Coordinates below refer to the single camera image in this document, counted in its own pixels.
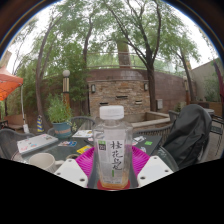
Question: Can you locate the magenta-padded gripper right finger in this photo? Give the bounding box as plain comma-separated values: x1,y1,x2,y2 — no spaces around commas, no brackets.
129,145,174,189

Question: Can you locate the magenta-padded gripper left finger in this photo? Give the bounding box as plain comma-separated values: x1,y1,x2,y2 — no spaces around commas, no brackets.
54,146,98,189

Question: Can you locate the clear plastic drink bottle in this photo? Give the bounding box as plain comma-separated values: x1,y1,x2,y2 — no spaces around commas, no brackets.
92,105,134,190

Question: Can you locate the tape roll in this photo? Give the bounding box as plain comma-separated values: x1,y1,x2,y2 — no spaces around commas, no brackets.
65,153,81,160

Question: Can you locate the yellow card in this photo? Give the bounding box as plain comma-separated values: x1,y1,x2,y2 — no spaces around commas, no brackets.
76,144,93,155

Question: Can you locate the small colourful sticker card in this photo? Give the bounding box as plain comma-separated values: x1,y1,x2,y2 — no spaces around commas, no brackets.
58,140,78,148

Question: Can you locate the white ribbed mug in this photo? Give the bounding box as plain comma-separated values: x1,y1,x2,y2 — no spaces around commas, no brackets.
28,152,65,174

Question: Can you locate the silver laptop with stickers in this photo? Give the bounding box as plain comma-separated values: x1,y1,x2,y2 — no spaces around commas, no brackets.
16,133,59,155

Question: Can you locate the black jacket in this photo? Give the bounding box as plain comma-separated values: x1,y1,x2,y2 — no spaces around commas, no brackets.
162,103,213,169

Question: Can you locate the blue yellow striped bollard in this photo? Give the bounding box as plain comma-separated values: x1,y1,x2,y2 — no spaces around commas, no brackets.
36,114,45,133

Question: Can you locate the green plant in blue pot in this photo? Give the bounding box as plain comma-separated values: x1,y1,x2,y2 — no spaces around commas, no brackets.
46,94,74,139

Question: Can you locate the dark-trunked green tree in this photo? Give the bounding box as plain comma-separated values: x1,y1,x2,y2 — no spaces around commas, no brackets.
13,9,98,133
99,0,201,113

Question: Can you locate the orange canopy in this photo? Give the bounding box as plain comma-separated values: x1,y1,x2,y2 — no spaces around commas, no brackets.
0,65,24,102

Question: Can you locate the closed maroon patio umbrella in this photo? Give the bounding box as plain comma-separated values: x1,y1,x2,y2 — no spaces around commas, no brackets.
213,58,224,108

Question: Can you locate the grey wall box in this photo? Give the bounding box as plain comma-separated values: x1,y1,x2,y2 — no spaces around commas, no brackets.
155,98,164,110

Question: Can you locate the globe-topped lamp post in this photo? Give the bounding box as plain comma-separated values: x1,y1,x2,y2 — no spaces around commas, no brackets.
62,69,72,108

